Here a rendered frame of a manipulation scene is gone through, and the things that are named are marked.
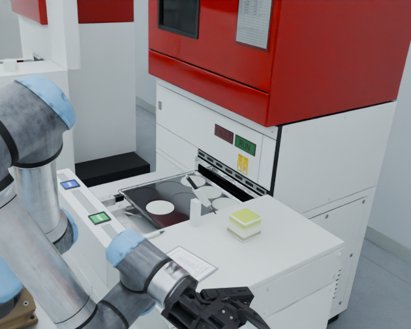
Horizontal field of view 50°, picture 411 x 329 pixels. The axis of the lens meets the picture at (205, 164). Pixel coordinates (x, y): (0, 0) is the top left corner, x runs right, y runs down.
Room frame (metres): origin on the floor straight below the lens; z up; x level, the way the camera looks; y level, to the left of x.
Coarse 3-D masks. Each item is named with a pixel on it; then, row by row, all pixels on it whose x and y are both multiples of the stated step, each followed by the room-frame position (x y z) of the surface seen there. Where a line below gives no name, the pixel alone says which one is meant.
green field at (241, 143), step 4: (236, 136) 1.57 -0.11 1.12; (236, 140) 1.57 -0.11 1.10; (240, 140) 1.55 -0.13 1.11; (244, 140) 1.53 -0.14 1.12; (236, 144) 1.56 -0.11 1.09; (240, 144) 1.55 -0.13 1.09; (244, 144) 1.53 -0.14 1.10; (248, 144) 1.51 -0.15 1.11; (252, 144) 1.49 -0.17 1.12; (244, 148) 1.53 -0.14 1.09; (248, 148) 1.51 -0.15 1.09; (252, 148) 1.49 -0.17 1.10; (252, 152) 1.49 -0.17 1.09
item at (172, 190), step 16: (128, 192) 1.48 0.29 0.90; (144, 192) 1.49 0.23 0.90; (160, 192) 1.49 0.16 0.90; (176, 192) 1.50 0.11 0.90; (192, 192) 1.51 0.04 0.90; (224, 192) 1.52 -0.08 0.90; (144, 208) 1.37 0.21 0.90; (176, 208) 1.38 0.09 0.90; (208, 208) 1.39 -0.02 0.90; (160, 224) 1.27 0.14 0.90
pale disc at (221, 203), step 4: (216, 200) 1.45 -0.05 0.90; (220, 200) 1.45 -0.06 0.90; (224, 200) 1.46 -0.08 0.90; (228, 200) 1.46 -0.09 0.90; (232, 200) 1.46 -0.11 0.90; (212, 204) 1.42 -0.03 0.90; (216, 204) 1.42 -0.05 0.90; (220, 204) 1.43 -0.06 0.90; (224, 204) 1.43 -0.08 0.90; (228, 204) 1.43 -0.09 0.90; (232, 204) 1.43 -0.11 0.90; (216, 208) 1.40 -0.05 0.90; (220, 208) 1.40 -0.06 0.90
